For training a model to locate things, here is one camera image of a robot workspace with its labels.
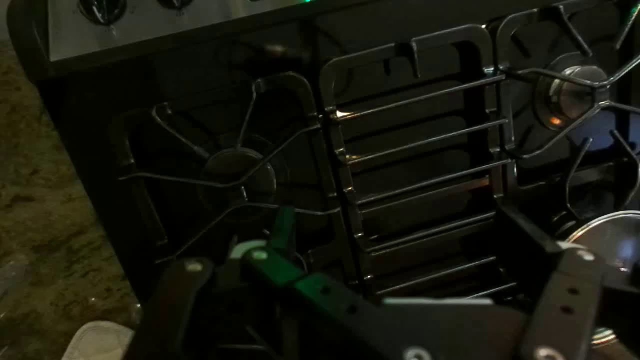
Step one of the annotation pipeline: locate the black stove control knob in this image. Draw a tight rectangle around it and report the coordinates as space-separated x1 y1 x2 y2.
156 0 196 12
78 0 130 26

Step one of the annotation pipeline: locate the dark round burner cap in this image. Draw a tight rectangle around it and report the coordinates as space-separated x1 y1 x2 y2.
200 146 281 210

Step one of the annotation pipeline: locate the pale folded paper towel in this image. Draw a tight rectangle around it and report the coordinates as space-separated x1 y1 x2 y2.
60 318 137 360

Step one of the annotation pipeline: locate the steel round burner head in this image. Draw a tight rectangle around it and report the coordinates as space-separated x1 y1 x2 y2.
535 61 614 131

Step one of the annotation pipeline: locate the black wire burner grate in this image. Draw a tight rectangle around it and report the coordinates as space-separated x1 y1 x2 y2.
111 71 324 268
496 0 640 228

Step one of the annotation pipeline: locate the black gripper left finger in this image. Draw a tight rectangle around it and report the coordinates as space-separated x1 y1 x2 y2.
126 206 296 360

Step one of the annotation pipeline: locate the black gas stove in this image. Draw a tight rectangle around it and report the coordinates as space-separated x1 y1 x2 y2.
6 0 640 306

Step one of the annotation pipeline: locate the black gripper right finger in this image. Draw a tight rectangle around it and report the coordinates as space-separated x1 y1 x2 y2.
496 203 607 360

